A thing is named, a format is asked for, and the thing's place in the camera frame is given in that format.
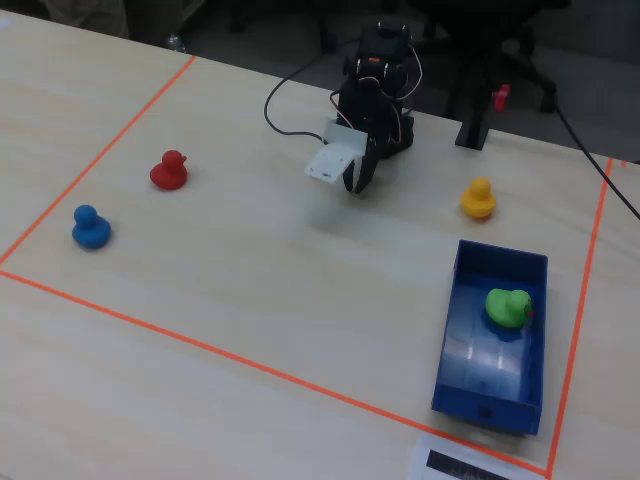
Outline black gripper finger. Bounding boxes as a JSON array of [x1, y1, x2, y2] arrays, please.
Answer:
[[342, 155, 358, 195], [352, 142, 384, 197]]

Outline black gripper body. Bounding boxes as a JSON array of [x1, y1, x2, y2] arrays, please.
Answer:
[[338, 76, 402, 157]]

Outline green rubber duck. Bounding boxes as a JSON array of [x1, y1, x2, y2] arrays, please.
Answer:
[[485, 287, 534, 329]]

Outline yellow rubber duck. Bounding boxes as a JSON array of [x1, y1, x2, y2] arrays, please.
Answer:
[[459, 176, 498, 221]]

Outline red rubber duck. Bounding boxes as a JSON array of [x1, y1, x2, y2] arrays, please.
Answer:
[[149, 149, 189, 192]]

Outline blue plastic box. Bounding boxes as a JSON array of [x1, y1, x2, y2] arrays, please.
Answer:
[[430, 238, 550, 437]]

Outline blue rubber duck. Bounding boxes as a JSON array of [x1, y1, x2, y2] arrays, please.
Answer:
[[71, 204, 113, 251]]

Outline black table clamp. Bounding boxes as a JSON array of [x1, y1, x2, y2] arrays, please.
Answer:
[[453, 89, 495, 150]]

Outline orange tape strip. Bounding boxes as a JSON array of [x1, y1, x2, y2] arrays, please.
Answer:
[[544, 157, 615, 476], [0, 268, 551, 476], [0, 54, 199, 266]]

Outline white paper with black bar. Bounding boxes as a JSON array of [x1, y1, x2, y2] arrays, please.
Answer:
[[410, 432, 549, 480]]

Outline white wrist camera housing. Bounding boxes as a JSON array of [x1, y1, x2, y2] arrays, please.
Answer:
[[303, 117, 370, 189]]

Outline black camera cable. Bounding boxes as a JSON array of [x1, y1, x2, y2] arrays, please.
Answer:
[[263, 52, 331, 144]]

